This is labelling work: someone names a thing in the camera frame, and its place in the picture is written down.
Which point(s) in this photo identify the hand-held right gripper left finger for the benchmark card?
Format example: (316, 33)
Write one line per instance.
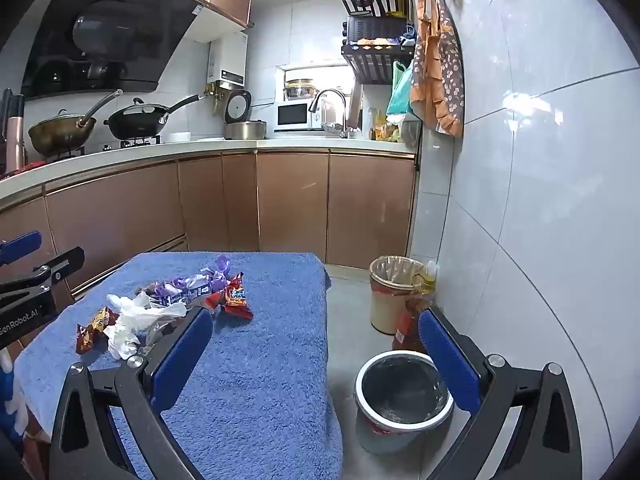
(182, 355)

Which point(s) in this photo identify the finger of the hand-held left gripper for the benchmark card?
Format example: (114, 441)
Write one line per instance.
(20, 247)
(60, 267)

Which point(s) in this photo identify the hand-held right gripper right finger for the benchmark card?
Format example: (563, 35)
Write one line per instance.
(447, 360)

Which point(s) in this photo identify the crushed blue white milk carton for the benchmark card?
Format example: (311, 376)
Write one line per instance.
(192, 290)

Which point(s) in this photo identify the white bin with black liner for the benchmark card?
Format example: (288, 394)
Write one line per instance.
(370, 430)

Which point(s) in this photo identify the beige trash bin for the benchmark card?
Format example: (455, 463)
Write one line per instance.
(382, 310)

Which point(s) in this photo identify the cooking oil bottle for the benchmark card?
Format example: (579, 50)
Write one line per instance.
(407, 330)

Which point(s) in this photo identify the white plastic bag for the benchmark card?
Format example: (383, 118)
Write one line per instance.
(145, 312)

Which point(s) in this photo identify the brown orange snack packet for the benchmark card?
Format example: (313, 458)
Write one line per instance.
(92, 332)

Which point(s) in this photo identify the red snack packet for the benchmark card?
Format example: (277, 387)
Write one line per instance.
(235, 302)

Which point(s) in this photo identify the purple plastic wrapper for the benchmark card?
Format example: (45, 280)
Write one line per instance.
(220, 280)

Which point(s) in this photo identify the blue fleece blanket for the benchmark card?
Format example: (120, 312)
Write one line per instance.
(270, 360)

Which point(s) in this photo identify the knife block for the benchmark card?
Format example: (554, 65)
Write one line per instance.
(15, 140)

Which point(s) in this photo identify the brass wok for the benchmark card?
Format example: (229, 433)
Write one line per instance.
(60, 132)

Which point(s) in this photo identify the gas stove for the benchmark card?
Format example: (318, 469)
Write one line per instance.
(140, 141)

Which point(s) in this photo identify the black frying pan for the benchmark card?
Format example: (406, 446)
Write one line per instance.
(135, 122)

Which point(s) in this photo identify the copper base cabinets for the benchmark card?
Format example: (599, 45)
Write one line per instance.
(295, 200)

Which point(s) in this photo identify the black range hood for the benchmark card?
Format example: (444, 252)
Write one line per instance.
(100, 35)

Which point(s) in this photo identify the rice cooker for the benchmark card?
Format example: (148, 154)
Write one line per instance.
(245, 130)

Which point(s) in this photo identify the white microwave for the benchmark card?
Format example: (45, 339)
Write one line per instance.
(292, 115)

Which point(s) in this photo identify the green plastic bag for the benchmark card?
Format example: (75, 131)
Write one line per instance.
(400, 95)

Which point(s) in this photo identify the wooden cutting board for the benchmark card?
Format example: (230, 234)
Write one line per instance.
(355, 105)

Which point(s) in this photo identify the white water heater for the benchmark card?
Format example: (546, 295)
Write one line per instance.
(230, 55)

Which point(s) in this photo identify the orange floral apron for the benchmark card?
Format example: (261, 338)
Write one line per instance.
(440, 75)

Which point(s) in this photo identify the chrome faucet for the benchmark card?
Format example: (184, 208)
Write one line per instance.
(330, 92)

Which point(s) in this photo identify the black wall rack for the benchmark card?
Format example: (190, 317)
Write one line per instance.
(375, 60)

